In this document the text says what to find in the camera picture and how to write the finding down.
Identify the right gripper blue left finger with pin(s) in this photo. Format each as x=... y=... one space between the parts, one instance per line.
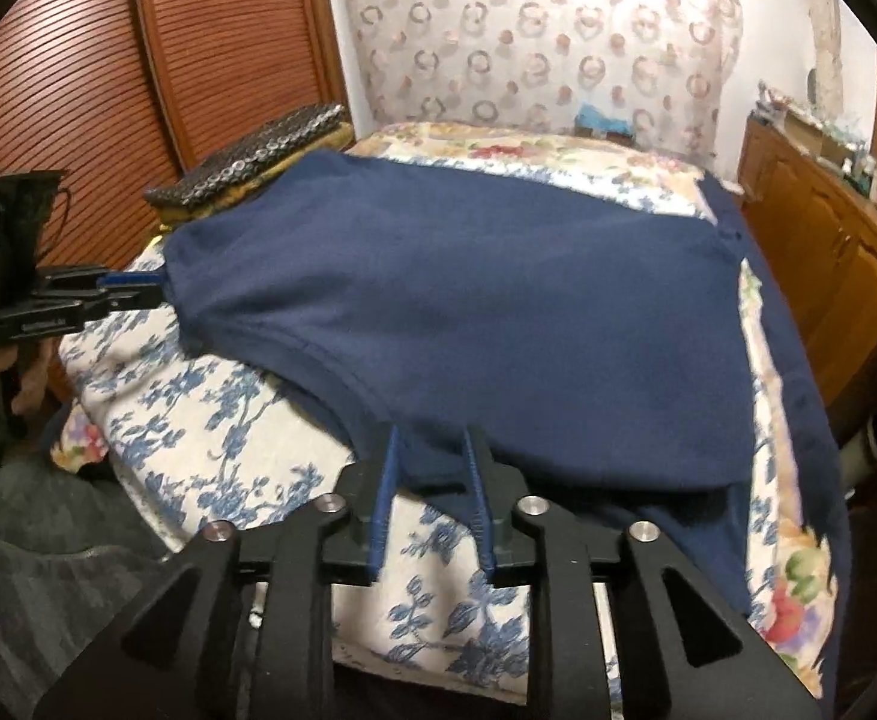
x=368 y=486

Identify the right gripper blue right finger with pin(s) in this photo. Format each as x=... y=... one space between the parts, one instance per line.
x=506 y=555

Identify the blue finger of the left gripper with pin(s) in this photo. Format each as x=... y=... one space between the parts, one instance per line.
x=131 y=281
x=134 y=299

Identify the navy blue garment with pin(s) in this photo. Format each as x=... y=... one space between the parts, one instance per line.
x=594 y=344

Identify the left hand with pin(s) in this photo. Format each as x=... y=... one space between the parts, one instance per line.
x=23 y=380

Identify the black circle-patterned folded cloth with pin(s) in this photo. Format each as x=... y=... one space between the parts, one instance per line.
x=250 y=157

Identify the blue floral white quilt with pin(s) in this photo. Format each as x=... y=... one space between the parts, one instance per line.
x=193 y=440

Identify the brown louvered wardrobe doors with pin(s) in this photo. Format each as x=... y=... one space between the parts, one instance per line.
x=124 y=95

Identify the pink floral cream bedspread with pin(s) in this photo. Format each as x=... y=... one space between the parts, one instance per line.
x=640 y=180

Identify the navy blue bed sheet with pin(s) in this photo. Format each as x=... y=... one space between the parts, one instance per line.
x=798 y=557

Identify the teal item behind bed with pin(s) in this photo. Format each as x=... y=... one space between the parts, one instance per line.
x=590 y=119

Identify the wooden sideboard cabinet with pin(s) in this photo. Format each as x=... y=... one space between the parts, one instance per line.
x=820 y=240

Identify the circle-patterned cloth headboard cover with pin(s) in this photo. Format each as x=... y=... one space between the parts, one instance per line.
x=657 y=66

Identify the beige tied curtain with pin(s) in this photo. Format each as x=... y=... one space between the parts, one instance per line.
x=827 y=39

